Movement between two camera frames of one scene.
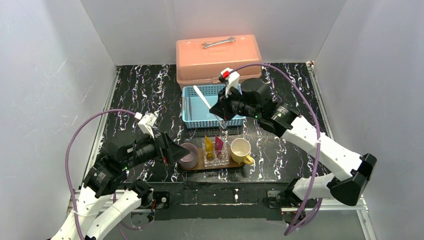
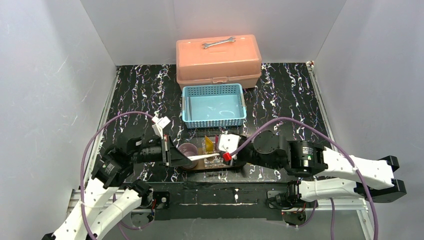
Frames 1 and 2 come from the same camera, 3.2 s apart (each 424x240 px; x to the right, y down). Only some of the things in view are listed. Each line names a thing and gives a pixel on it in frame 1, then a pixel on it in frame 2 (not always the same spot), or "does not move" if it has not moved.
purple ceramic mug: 190,161 does not move
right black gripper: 228,105 -> 241,154
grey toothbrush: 188,108 does not move
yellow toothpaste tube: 209,146 does not move
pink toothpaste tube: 218,146 does not move
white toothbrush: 223,125 -> 197,157
